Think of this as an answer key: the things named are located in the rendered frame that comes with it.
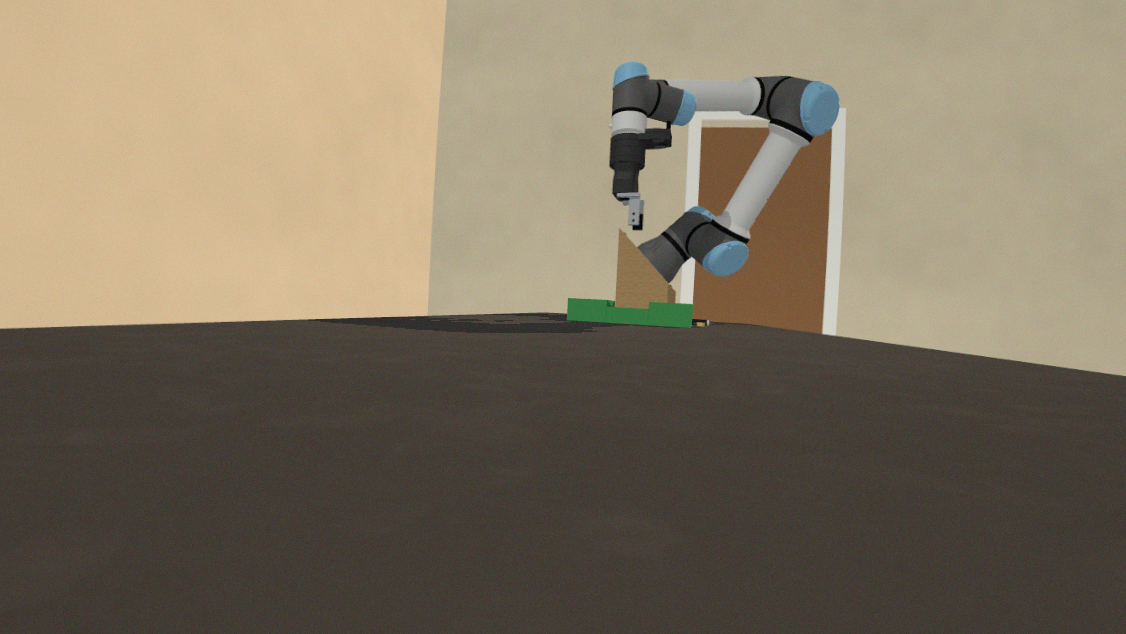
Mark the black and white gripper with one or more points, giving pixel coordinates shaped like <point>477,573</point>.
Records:
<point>629,140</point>

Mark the green rack of bins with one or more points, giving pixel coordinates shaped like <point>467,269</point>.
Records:
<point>657,314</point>

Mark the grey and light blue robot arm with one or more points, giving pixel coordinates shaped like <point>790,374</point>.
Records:
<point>802,109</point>

